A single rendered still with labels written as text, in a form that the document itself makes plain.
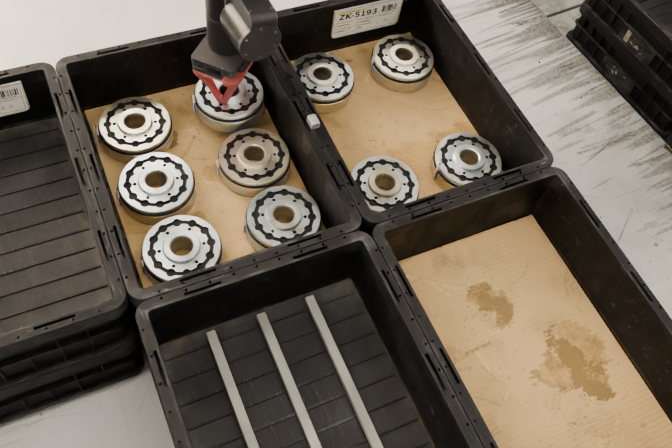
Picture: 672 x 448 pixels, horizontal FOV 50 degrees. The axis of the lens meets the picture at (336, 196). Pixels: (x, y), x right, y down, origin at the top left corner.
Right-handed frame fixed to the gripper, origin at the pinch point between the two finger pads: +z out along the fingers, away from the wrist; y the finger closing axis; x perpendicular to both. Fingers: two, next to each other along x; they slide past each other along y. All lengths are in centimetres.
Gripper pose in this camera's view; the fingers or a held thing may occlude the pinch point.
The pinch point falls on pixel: (229, 87)
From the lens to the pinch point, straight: 109.2
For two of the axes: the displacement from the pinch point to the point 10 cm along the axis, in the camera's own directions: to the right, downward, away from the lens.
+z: -1.0, 5.7, 8.1
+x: -9.3, -3.4, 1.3
